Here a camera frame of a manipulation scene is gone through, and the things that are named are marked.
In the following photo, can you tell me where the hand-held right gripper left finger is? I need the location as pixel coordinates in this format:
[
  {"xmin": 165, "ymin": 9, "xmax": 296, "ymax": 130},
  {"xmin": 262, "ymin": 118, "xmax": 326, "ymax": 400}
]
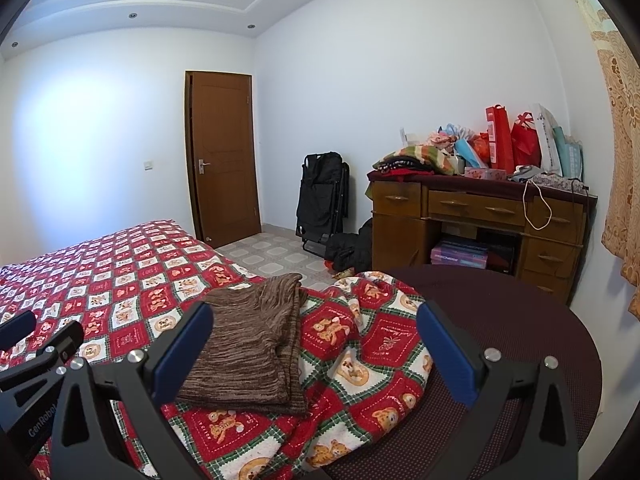
[{"xmin": 47, "ymin": 301, "xmax": 216, "ymax": 480}]

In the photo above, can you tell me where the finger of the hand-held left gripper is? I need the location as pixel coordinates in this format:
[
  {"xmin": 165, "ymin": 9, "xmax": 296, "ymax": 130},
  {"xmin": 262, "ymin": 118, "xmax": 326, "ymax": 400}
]
[
  {"xmin": 0, "ymin": 320, "xmax": 85, "ymax": 392},
  {"xmin": 0, "ymin": 310, "xmax": 37, "ymax": 350}
]

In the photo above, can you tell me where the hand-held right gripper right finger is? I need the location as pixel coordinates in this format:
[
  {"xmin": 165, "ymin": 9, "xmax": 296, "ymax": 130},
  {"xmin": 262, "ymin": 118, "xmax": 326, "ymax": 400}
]
[{"xmin": 416, "ymin": 301, "xmax": 581, "ymax": 480}]

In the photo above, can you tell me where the brown knitted sweater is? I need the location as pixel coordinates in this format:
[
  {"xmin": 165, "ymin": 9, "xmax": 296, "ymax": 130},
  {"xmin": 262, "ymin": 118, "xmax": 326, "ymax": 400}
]
[{"xmin": 175, "ymin": 272, "xmax": 310, "ymax": 416}]

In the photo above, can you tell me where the grey clothes iron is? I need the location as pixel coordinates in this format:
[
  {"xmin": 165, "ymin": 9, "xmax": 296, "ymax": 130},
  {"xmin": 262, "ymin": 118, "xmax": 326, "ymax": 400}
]
[{"xmin": 507, "ymin": 165, "xmax": 542, "ymax": 183}]

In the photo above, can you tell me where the pile of colourful clothes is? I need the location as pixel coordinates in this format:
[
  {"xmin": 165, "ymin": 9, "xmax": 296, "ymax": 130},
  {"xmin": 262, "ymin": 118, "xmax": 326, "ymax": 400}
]
[{"xmin": 372, "ymin": 142, "xmax": 458, "ymax": 177}]

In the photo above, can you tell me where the red bear print bedspread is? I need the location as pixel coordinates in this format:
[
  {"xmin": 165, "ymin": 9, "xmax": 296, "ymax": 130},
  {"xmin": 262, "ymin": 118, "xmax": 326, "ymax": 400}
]
[{"xmin": 0, "ymin": 219, "xmax": 436, "ymax": 480}]

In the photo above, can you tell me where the purple box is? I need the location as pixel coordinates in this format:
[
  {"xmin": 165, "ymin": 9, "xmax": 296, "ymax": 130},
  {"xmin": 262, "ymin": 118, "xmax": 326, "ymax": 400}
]
[{"xmin": 430, "ymin": 240, "xmax": 489, "ymax": 267}]

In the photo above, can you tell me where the brown wooden desk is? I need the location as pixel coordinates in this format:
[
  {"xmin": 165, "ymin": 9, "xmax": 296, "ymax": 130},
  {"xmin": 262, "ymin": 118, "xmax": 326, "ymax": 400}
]
[{"xmin": 367, "ymin": 170, "xmax": 598, "ymax": 306}]

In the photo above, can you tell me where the black bag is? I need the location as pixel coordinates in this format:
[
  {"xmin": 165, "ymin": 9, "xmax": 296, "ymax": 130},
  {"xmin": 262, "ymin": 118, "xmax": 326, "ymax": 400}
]
[{"xmin": 324, "ymin": 220, "xmax": 375, "ymax": 273}]

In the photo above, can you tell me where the pink tissue box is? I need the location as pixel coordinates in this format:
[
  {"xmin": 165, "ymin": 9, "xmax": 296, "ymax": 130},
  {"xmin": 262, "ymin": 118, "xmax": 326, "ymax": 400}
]
[{"xmin": 464, "ymin": 166, "xmax": 508, "ymax": 181}]

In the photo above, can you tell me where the brown wooden door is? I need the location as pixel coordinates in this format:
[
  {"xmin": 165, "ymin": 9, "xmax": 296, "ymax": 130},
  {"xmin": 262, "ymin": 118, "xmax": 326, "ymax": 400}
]
[{"xmin": 184, "ymin": 70, "xmax": 261, "ymax": 250}]

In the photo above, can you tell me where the black folded chair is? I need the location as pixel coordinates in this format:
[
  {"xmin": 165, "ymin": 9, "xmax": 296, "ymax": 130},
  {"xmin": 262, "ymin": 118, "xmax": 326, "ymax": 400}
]
[{"xmin": 295, "ymin": 151, "xmax": 351, "ymax": 256}]

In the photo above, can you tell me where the tall red gift bag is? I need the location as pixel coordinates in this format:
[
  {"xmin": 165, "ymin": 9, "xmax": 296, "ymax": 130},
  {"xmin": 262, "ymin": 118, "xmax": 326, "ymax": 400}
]
[{"xmin": 485, "ymin": 105, "xmax": 516, "ymax": 173}]

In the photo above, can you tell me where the red gift bag with ribbon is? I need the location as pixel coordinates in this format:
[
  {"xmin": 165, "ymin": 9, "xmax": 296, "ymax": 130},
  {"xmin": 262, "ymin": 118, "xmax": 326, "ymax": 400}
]
[{"xmin": 510, "ymin": 112, "xmax": 543, "ymax": 168}]

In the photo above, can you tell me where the light blue paper bag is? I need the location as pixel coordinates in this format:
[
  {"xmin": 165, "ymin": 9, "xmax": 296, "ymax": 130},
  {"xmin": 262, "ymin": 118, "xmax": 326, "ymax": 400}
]
[{"xmin": 552, "ymin": 126, "xmax": 585, "ymax": 181}]

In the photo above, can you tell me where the white paper bag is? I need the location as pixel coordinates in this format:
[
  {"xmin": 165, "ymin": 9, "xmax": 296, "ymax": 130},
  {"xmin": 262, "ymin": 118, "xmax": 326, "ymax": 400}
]
[{"xmin": 531, "ymin": 103, "xmax": 563, "ymax": 177}]

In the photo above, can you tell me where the patterned beige curtain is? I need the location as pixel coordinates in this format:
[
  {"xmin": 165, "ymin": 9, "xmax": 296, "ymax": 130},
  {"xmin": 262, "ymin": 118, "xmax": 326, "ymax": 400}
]
[{"xmin": 565, "ymin": 0, "xmax": 640, "ymax": 321}]

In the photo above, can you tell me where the white cable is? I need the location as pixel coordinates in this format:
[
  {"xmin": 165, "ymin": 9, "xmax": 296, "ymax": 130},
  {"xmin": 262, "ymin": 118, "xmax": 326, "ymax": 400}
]
[{"xmin": 522, "ymin": 178, "xmax": 553, "ymax": 231}]

